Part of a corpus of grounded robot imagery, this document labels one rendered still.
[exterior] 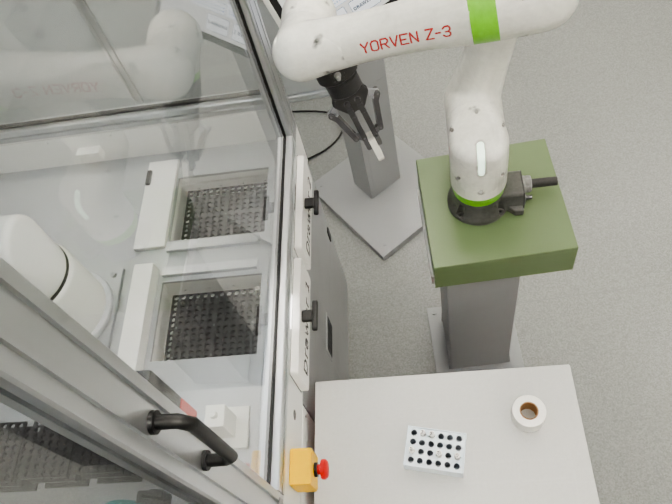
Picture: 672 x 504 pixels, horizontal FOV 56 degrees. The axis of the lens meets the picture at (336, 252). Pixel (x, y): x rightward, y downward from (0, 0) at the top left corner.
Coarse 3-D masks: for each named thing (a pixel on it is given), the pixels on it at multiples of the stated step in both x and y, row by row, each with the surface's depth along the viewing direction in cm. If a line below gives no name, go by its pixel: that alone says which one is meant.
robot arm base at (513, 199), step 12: (516, 180) 151; (528, 180) 152; (540, 180) 152; (552, 180) 151; (504, 192) 150; (516, 192) 149; (456, 204) 153; (492, 204) 149; (504, 204) 152; (516, 204) 151; (456, 216) 155; (468, 216) 152; (480, 216) 151; (492, 216) 152
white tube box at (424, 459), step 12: (408, 432) 137; (444, 432) 135; (456, 432) 135; (408, 444) 135; (420, 444) 138; (432, 444) 137; (444, 444) 134; (456, 444) 134; (408, 456) 134; (420, 456) 134; (432, 456) 133; (444, 456) 133; (408, 468) 135; (420, 468) 133; (432, 468) 132; (444, 468) 132; (456, 468) 134
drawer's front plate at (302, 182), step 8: (304, 160) 166; (304, 168) 165; (304, 176) 164; (296, 184) 161; (304, 184) 163; (296, 192) 160; (304, 192) 162; (296, 200) 158; (296, 208) 157; (304, 208) 160; (296, 216) 156; (304, 216) 158; (296, 224) 154; (304, 224) 157; (296, 232) 153; (304, 232) 156; (296, 240) 152; (304, 240) 155; (296, 248) 151; (304, 248) 154; (304, 256) 154; (304, 264) 157
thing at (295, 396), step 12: (300, 144) 173; (288, 384) 132; (288, 396) 131; (300, 396) 142; (288, 408) 130; (300, 408) 141; (288, 420) 129; (300, 420) 140; (288, 432) 128; (300, 432) 139; (288, 444) 127; (300, 444) 138; (288, 456) 126; (288, 468) 125; (288, 480) 124; (288, 492) 123; (300, 492) 133
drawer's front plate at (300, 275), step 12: (300, 264) 148; (300, 276) 147; (300, 288) 145; (300, 300) 144; (300, 312) 142; (300, 324) 141; (300, 336) 140; (300, 348) 139; (300, 360) 138; (300, 372) 136; (300, 384) 139
